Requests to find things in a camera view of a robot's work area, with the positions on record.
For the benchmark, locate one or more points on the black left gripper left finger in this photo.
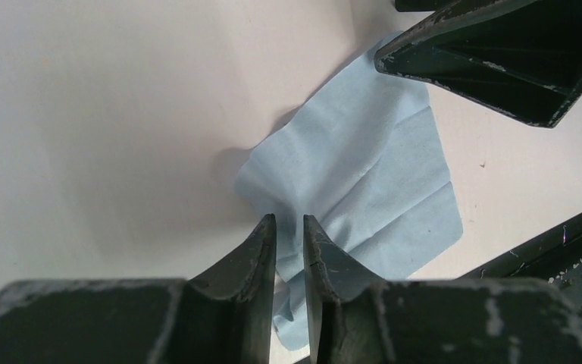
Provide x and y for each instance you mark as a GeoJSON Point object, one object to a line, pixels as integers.
{"type": "Point", "coordinates": [222, 315]}

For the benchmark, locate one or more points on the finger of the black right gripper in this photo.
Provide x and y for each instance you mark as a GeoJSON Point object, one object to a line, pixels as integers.
{"type": "Point", "coordinates": [521, 58]}

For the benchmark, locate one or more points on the light blue cloth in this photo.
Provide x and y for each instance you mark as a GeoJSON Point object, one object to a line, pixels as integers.
{"type": "Point", "coordinates": [363, 156]}

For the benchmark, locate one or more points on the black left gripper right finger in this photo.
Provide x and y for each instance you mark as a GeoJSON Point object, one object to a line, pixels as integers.
{"type": "Point", "coordinates": [356, 316]}

